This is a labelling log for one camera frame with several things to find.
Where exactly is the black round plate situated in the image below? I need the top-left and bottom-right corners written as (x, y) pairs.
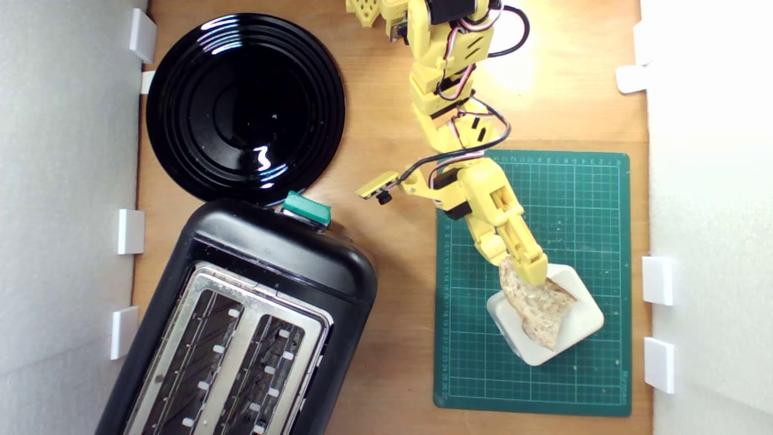
top-left (146, 13), bottom-right (346, 206)

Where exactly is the brown bread slice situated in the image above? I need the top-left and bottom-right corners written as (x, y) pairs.
top-left (499, 255), bottom-right (578, 352)

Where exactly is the green cutting mat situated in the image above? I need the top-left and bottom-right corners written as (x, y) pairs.
top-left (433, 147), bottom-right (632, 417)

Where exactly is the yellow wrist camera mount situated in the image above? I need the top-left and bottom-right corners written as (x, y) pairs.
top-left (356, 171), bottom-right (402, 206)

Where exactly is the green toaster lever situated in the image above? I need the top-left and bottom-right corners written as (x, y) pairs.
top-left (282, 191), bottom-right (332, 227)

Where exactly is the white block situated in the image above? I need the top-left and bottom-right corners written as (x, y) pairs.
top-left (486, 263), bottom-right (605, 367)

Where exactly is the black two-slot toaster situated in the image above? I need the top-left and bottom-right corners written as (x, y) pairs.
top-left (95, 199), bottom-right (378, 435)

